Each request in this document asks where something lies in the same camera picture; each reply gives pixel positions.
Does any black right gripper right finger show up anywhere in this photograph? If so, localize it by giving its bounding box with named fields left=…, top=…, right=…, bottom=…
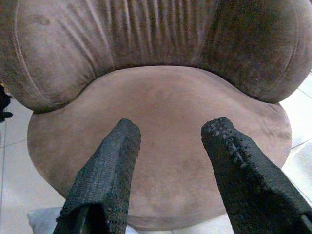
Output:
left=200, top=117, right=312, bottom=234

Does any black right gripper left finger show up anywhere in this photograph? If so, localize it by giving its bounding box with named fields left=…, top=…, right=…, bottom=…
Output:
left=52, top=118, right=143, bottom=234

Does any grey square pillow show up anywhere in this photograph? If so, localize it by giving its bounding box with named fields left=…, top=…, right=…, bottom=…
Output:
left=26, top=207, right=64, bottom=234

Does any brown suede round sofa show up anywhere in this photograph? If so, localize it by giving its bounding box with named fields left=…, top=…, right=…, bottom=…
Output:
left=0, top=0, right=312, bottom=231

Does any black bag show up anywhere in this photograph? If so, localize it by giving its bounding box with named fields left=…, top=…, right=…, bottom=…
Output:
left=0, top=81, right=13, bottom=123

